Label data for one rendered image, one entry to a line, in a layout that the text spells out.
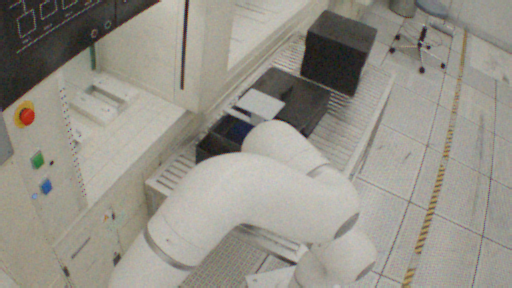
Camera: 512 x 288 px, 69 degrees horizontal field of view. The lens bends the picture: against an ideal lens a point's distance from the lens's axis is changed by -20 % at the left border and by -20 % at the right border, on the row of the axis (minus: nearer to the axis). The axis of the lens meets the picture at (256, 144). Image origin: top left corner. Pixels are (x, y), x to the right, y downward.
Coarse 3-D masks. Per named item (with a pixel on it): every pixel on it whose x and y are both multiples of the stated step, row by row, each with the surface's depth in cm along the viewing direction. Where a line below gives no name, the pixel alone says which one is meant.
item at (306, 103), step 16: (256, 80) 187; (272, 80) 189; (288, 80) 190; (304, 80) 192; (240, 96) 179; (272, 96) 181; (288, 96) 182; (304, 96) 183; (320, 96) 185; (288, 112) 175; (304, 112) 176; (320, 112) 185; (304, 128) 171
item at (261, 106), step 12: (252, 96) 143; (264, 96) 144; (228, 108) 150; (240, 108) 158; (252, 108) 139; (264, 108) 140; (276, 108) 141; (228, 120) 153; (252, 120) 144; (216, 132) 148; (228, 132) 155; (216, 144) 146; (228, 144) 143
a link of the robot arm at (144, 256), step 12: (144, 228) 59; (144, 240) 57; (132, 252) 58; (144, 252) 57; (156, 252) 56; (120, 264) 60; (132, 264) 58; (144, 264) 57; (156, 264) 56; (168, 264) 56; (180, 264) 57; (120, 276) 58; (132, 276) 57; (144, 276) 57; (156, 276) 57; (168, 276) 57; (180, 276) 58
